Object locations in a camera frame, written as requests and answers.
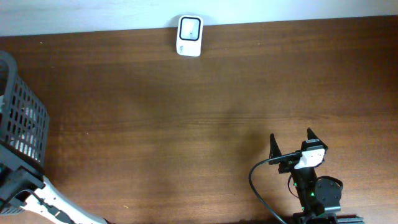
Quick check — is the dark grey plastic basket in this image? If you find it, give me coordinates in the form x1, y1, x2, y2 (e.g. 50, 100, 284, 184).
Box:
1, 51, 50, 172

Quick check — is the white barcode scanner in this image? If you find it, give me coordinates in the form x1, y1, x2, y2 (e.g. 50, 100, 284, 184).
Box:
176, 15, 203, 57

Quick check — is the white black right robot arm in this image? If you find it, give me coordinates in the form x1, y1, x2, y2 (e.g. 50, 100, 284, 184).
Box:
269, 128, 364, 224

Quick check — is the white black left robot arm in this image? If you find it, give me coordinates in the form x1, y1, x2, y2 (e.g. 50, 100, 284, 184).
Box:
1, 144, 108, 224

